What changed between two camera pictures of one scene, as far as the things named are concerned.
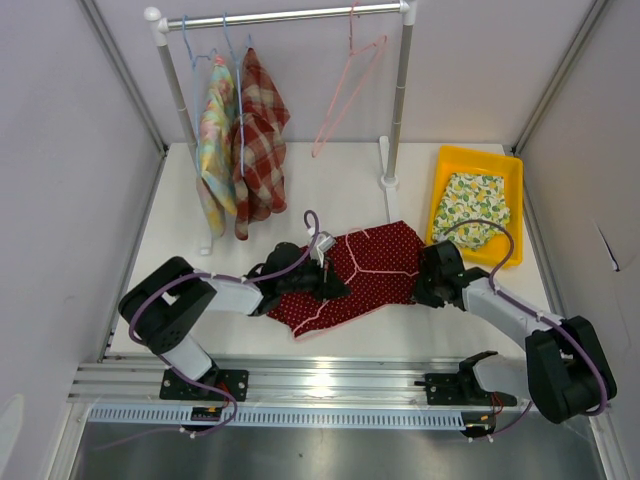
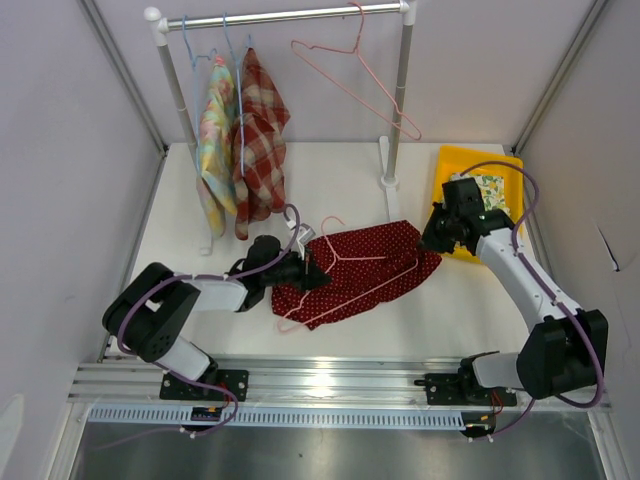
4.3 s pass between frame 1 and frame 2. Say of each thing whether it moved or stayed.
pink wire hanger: moved
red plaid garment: stayed
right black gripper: moved
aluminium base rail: stayed
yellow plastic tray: stayed
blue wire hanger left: stayed
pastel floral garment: stayed
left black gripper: moved
